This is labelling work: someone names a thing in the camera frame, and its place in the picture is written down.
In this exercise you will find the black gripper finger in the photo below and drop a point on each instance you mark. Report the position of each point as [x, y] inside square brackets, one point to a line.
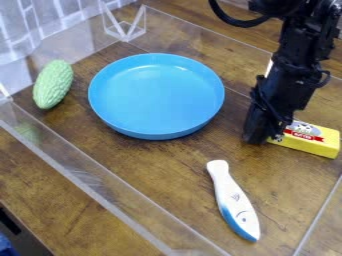
[261, 125]

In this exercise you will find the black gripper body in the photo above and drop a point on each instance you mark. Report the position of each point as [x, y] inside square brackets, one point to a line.
[284, 91]

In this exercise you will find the yellow butter brick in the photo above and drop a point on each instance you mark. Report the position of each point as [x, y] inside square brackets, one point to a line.
[310, 138]

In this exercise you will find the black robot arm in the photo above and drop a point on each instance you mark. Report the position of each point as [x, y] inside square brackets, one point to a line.
[309, 29]

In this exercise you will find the blue round tray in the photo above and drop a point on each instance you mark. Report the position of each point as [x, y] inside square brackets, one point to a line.
[157, 96]

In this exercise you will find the white and blue toy fish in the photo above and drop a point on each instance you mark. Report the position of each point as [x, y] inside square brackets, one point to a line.
[233, 202]

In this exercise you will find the green bitter gourd toy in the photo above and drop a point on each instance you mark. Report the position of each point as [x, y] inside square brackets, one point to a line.
[53, 84]

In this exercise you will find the clear acrylic enclosure wall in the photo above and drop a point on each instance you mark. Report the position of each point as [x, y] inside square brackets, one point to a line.
[105, 195]

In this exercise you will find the clear acrylic corner bracket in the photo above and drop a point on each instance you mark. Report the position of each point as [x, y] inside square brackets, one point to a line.
[122, 30]

